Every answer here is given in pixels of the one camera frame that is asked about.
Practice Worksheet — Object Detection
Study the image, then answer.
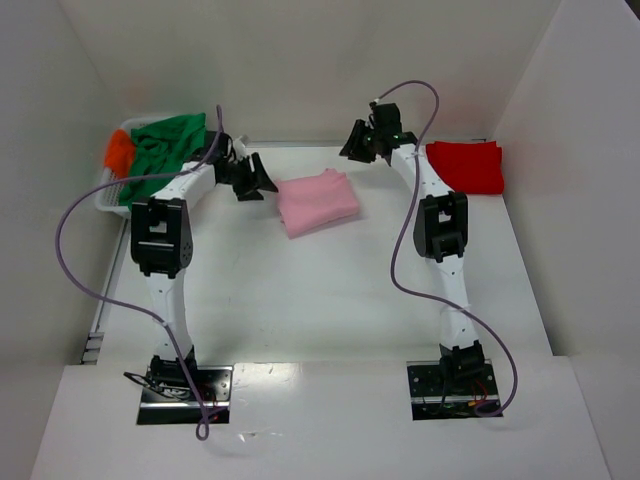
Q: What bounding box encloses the pink t shirt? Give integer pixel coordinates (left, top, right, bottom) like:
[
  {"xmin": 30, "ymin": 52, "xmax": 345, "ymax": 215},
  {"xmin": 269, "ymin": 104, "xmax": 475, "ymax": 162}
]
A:
[{"xmin": 276, "ymin": 168, "xmax": 360, "ymax": 239}]

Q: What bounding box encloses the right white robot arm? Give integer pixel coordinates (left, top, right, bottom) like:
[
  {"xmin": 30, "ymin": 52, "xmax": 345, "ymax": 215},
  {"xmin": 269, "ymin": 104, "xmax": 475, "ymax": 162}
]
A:
[{"xmin": 340, "ymin": 100, "xmax": 485, "ymax": 391}]

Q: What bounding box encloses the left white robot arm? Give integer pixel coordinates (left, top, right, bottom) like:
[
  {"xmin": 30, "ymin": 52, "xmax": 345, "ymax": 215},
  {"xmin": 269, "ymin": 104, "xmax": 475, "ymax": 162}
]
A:
[{"xmin": 131, "ymin": 131, "xmax": 278, "ymax": 396}]

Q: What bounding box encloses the green t shirt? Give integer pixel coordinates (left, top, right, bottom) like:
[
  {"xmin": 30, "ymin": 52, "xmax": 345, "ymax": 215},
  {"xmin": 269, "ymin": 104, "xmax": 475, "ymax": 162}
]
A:
[{"xmin": 117, "ymin": 112, "xmax": 212, "ymax": 211}]

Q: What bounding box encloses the folded red t shirt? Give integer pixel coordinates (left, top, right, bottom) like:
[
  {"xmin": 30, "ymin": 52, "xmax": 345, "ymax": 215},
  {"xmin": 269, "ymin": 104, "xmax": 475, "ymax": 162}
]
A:
[{"xmin": 425, "ymin": 141, "xmax": 505, "ymax": 195}]

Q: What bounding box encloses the orange t shirt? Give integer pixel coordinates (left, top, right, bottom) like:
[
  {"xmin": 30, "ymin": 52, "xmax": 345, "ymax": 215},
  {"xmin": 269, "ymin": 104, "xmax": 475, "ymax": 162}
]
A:
[{"xmin": 104, "ymin": 129, "xmax": 136, "ymax": 179}]

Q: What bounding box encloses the white plastic basket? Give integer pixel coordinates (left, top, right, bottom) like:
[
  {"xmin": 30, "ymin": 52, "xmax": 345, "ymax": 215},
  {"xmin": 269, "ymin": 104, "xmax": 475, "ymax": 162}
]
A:
[{"xmin": 95, "ymin": 117, "xmax": 170, "ymax": 217}]

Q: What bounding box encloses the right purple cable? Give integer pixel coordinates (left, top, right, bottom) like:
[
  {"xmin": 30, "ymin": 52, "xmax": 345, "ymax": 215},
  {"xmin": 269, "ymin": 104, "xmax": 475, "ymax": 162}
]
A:
[{"xmin": 372, "ymin": 78, "xmax": 519, "ymax": 419}]

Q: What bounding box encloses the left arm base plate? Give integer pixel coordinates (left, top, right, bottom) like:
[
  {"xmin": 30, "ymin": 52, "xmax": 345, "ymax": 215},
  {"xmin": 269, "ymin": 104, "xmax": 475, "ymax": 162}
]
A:
[{"xmin": 136, "ymin": 366, "xmax": 233, "ymax": 426}]

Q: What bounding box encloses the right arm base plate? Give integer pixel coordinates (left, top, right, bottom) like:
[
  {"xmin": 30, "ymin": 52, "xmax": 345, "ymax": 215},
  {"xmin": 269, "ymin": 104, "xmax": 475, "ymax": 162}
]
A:
[{"xmin": 406, "ymin": 361, "xmax": 500, "ymax": 421}]

